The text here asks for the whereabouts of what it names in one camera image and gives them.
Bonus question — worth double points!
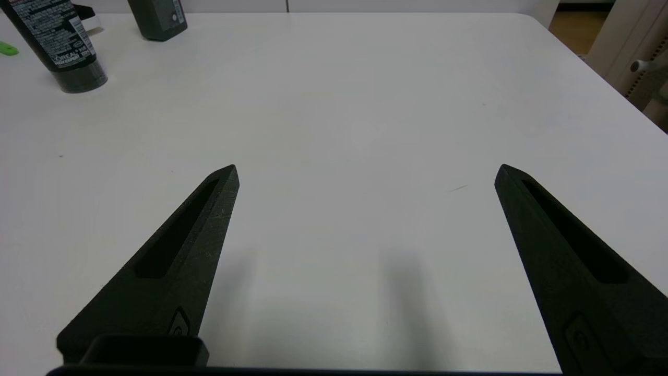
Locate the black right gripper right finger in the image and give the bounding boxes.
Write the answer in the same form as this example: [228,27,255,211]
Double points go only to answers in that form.
[494,163,668,376]

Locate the beige perforated desk panel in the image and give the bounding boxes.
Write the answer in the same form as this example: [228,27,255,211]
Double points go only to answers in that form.
[587,0,664,100]

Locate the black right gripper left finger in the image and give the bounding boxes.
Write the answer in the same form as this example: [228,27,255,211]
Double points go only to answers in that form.
[56,164,240,365]

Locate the black cosmetic tube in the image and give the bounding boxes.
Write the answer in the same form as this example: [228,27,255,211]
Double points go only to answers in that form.
[0,0,109,94]

